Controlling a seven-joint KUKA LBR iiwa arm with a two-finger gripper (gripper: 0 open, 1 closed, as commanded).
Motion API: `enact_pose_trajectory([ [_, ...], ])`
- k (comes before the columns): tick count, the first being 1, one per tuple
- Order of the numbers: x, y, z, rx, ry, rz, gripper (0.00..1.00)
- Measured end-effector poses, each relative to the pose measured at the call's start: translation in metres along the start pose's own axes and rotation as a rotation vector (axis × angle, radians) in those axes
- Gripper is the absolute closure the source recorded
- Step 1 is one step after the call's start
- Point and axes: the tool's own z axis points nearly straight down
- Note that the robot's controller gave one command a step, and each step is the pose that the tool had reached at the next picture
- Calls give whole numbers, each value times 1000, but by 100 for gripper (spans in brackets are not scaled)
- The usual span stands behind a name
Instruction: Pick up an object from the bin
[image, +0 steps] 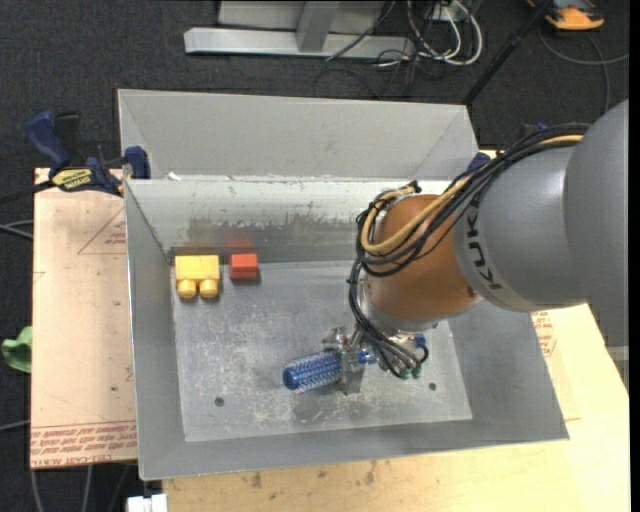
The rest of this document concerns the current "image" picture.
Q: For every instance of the red toy block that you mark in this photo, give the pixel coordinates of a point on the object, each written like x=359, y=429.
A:
x=243, y=266

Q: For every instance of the blue bristled hair roller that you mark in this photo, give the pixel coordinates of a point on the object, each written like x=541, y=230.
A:
x=312, y=372

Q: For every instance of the grey metal bin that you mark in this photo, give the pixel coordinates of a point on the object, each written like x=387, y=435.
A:
x=240, y=350

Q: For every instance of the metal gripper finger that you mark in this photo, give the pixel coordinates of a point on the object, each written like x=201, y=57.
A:
x=353, y=376
x=336, y=341

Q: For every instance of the brown cardboard board, red print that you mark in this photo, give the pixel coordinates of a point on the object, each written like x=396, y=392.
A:
x=80, y=325

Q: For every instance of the yellow toy building block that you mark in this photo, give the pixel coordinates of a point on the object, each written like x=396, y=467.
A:
x=196, y=274

